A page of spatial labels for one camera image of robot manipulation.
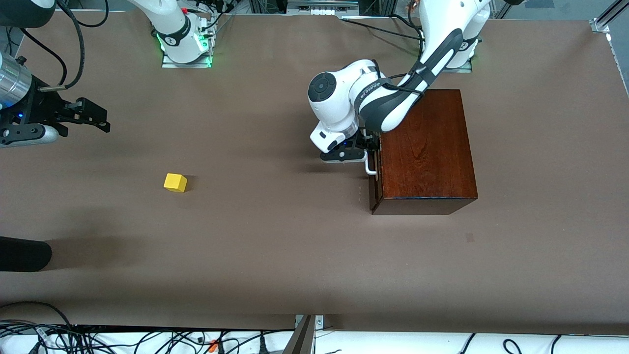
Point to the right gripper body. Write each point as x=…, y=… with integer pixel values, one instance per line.
x=40, y=107

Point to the yellow wooden block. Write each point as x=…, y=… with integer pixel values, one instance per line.
x=174, y=183

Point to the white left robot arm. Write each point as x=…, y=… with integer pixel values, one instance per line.
x=393, y=103

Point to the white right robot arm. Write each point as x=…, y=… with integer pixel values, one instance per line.
x=177, y=34

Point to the dark brown wooden cabinet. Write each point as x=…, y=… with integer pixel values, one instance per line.
x=432, y=157

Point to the grey power strip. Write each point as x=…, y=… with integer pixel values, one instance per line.
x=322, y=10

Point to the black cylindrical object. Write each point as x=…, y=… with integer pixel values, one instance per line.
x=24, y=253

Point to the aluminium profile beam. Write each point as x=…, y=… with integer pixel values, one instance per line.
x=302, y=339

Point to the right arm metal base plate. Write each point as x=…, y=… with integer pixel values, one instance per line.
x=169, y=64

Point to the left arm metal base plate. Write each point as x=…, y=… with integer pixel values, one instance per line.
x=462, y=70

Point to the small metal corner bracket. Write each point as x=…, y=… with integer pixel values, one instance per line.
x=319, y=322

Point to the aluminium frame rail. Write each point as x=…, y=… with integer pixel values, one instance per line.
x=602, y=23

